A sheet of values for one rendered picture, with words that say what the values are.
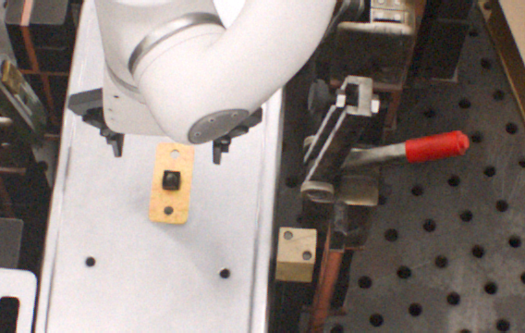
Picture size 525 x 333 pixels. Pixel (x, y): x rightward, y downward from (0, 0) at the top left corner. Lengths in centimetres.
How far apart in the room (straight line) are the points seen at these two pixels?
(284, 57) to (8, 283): 46
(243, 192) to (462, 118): 48
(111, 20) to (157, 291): 38
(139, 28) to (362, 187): 38
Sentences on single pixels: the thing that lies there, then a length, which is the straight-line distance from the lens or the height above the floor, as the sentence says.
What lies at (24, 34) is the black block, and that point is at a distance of 134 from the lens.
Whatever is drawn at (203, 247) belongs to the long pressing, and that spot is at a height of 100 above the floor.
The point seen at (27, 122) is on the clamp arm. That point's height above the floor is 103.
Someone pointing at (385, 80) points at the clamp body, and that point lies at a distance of 131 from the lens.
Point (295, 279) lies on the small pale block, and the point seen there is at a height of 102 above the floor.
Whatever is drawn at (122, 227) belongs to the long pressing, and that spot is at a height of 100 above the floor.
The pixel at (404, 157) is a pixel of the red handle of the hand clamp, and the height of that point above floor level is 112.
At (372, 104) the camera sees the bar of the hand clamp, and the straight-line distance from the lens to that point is 102.
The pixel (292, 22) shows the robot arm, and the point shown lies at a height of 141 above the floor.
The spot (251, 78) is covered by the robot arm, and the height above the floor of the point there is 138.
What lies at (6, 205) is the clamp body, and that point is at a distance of 141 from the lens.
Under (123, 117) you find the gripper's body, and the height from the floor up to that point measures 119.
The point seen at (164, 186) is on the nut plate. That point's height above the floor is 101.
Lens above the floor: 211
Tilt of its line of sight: 66 degrees down
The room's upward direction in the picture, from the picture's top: 3 degrees clockwise
